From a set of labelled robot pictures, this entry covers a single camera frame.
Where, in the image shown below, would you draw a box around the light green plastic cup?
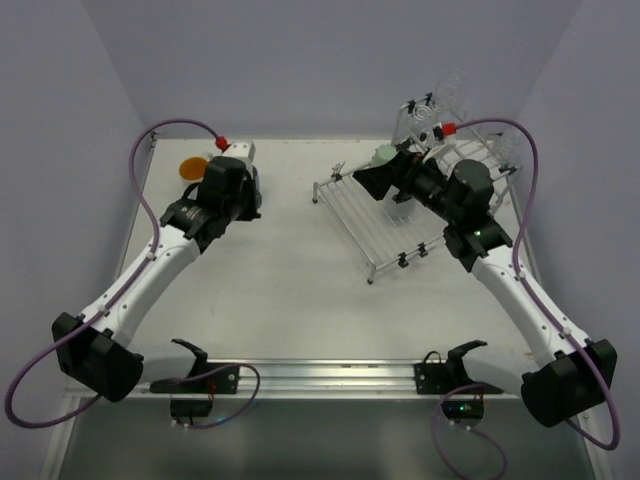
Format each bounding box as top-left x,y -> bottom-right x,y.
369,145 -> 397,168

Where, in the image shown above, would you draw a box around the grey ceramic mug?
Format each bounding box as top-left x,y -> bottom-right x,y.
383,197 -> 416,225

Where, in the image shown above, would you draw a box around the white patterned ceramic mug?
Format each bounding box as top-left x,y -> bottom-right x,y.
178,152 -> 213,185

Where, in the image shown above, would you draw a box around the light blue plastic cup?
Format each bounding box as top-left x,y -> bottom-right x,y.
253,166 -> 263,210

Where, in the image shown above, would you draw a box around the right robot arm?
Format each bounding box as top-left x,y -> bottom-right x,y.
353,152 -> 617,427

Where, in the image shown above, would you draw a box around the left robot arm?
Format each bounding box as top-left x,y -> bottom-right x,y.
52,154 -> 261,402

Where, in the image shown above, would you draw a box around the clear glass on rack right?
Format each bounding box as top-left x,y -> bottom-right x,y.
490,126 -> 523,165

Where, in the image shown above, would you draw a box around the clear glass on rack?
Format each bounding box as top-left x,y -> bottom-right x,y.
433,68 -> 469,113
490,126 -> 523,165

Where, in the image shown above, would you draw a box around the clear glass on rack top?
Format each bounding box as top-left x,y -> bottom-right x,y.
433,68 -> 469,113

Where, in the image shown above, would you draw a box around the right black controller box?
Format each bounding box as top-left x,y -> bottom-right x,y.
440,393 -> 485,428

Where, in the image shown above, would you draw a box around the black controller box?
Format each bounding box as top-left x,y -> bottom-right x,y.
169,399 -> 213,425
440,393 -> 485,428

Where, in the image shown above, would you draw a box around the left black controller box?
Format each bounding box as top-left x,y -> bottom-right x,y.
169,399 -> 213,425

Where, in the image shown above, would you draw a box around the metal wire dish rack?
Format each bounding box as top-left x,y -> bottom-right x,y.
312,92 -> 523,284

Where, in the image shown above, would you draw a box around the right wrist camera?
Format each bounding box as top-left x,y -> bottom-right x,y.
425,122 -> 458,160

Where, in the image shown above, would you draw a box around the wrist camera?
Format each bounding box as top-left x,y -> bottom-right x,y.
224,141 -> 256,164
425,122 -> 458,160

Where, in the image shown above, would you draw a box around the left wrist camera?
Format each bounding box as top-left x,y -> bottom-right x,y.
224,141 -> 256,164

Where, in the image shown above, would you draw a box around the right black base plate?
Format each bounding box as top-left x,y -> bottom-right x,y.
413,340 -> 487,395

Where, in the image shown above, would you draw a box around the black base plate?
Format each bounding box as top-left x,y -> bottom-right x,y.
144,339 -> 240,396
413,340 -> 487,395

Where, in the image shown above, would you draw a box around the aluminium mounting rail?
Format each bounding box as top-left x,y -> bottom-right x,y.
102,349 -> 535,402

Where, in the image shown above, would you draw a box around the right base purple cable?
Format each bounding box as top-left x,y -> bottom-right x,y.
430,377 -> 507,480

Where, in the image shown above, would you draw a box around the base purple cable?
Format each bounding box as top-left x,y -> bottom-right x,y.
179,363 -> 264,431
430,377 -> 507,480

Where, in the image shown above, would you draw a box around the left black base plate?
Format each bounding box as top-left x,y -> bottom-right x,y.
144,339 -> 240,396

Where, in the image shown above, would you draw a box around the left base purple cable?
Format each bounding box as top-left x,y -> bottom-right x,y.
179,363 -> 264,431

